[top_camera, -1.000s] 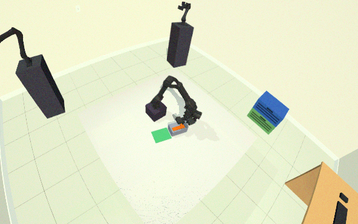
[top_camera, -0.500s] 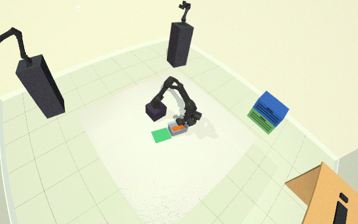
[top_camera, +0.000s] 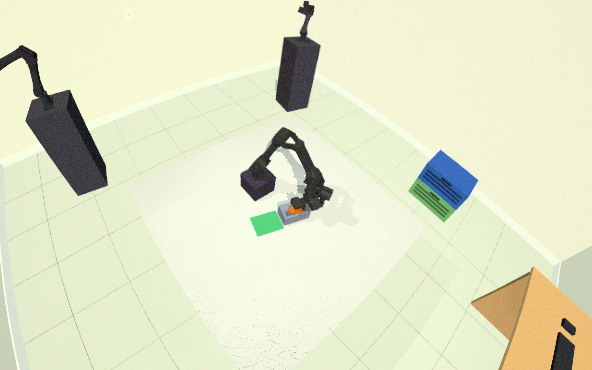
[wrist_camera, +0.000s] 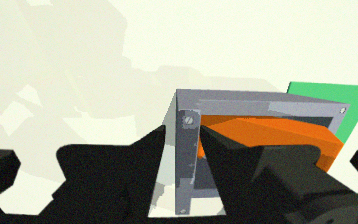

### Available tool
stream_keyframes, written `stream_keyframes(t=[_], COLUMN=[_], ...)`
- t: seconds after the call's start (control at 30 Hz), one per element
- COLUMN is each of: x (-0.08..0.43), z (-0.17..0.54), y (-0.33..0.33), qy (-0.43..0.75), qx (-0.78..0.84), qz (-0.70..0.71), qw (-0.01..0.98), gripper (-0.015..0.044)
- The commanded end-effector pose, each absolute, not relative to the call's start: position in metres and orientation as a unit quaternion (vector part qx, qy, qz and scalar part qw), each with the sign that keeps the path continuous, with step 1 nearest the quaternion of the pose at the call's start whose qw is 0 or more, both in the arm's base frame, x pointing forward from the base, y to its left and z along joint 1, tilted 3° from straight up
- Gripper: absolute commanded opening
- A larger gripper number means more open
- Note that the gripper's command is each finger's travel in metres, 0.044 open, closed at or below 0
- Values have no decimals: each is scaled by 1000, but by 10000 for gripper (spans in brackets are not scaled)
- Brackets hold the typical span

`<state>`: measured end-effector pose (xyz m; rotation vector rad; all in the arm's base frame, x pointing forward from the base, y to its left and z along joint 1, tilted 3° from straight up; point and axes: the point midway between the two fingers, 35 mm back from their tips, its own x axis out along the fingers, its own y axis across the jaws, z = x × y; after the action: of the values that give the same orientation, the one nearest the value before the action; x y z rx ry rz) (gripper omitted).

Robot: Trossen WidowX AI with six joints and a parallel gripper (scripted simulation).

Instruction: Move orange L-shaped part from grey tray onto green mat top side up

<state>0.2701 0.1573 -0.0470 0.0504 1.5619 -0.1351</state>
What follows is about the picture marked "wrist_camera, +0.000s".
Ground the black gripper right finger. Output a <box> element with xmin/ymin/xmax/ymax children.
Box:
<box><xmin>199</xmin><ymin>125</ymin><xmax>321</xmax><ymax>215</ymax></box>

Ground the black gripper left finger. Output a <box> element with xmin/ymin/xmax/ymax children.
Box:
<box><xmin>55</xmin><ymin>125</ymin><xmax>166</xmax><ymax>217</ymax></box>

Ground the orange l-shaped part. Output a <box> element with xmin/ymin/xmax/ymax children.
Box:
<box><xmin>200</xmin><ymin>115</ymin><xmax>344</xmax><ymax>172</ymax></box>

